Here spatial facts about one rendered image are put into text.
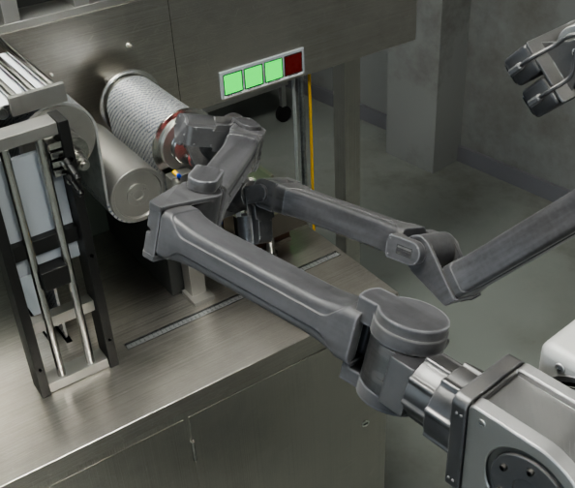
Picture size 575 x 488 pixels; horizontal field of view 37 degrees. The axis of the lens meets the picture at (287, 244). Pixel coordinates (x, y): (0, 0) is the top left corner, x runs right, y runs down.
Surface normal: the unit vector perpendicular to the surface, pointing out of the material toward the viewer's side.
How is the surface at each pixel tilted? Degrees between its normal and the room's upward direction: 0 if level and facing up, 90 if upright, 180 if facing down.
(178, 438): 90
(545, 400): 0
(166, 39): 90
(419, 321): 18
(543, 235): 71
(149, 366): 0
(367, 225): 66
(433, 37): 90
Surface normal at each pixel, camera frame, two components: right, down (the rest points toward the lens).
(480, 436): -0.75, 0.40
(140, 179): 0.56, 0.44
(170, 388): -0.04, -0.82
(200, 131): 0.37, 0.42
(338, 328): -0.63, 0.18
